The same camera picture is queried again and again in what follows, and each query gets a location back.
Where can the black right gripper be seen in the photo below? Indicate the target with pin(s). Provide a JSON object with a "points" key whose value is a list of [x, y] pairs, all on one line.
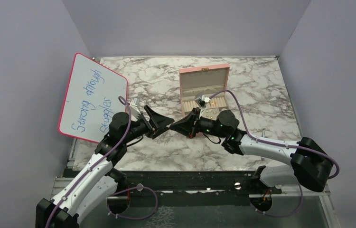
{"points": [[185, 126]]}

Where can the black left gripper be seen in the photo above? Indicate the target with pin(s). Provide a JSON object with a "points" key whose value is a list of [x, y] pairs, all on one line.
{"points": [[157, 123]]}

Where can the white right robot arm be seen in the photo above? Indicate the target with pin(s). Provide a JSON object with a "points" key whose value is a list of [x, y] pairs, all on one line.
{"points": [[304, 162]]}

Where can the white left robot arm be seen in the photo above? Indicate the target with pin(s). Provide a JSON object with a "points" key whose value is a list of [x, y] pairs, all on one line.
{"points": [[99, 178]]}

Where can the pink jewelry box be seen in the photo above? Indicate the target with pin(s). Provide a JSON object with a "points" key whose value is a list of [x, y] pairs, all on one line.
{"points": [[205, 80]]}

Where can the pink-framed whiteboard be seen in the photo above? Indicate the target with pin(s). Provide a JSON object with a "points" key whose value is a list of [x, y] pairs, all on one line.
{"points": [[91, 100]]}

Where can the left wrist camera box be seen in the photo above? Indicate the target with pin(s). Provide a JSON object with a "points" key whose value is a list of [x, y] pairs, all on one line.
{"points": [[135, 102]]}

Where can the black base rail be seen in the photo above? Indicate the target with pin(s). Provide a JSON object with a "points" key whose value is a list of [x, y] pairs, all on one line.
{"points": [[197, 188]]}

